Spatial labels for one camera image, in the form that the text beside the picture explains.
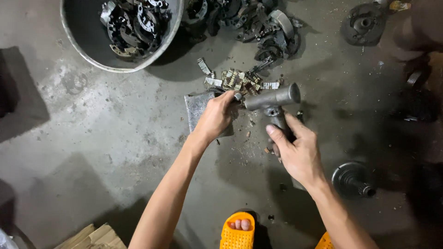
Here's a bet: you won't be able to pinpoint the person's left hand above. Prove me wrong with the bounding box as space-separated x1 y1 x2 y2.
189 90 242 144

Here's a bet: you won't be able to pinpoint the person's right hand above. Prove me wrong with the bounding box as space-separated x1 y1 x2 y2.
265 111 327 190

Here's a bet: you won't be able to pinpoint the dark metal brake shoe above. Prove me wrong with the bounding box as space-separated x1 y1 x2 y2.
207 87 244 104

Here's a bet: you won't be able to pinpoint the grey metal hammer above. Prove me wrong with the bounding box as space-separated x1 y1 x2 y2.
244 82 307 191

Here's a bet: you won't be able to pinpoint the pile of brake lining scraps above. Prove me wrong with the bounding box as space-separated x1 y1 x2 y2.
221 68 264 97

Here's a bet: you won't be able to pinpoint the grey metal anvil block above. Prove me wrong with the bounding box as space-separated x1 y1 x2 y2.
184 92 236 138

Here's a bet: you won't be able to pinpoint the heap of dark brake shoes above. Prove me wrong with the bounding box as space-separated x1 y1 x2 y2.
182 0 303 63

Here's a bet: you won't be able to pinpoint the person's left foot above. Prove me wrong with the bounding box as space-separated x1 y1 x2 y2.
227 219 252 231

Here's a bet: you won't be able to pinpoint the metal basin of brake shoes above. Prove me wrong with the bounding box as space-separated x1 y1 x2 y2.
60 0 185 74

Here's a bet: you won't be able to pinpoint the orange perforated slipper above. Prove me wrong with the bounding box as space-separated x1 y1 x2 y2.
220 211 256 249
314 231 335 249

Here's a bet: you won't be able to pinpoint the dark metal hub with shaft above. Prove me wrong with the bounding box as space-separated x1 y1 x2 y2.
331 160 377 200

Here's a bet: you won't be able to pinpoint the round dark clutch plate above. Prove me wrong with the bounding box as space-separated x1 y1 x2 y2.
340 3 387 47

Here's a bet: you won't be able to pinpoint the dark metal parts heap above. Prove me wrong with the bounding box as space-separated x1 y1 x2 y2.
391 55 440 123

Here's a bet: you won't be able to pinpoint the brown cardboard pieces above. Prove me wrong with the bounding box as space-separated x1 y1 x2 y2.
54 223 128 249

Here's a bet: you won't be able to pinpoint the clear plastic bag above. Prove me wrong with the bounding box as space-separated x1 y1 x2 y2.
0 228 19 249

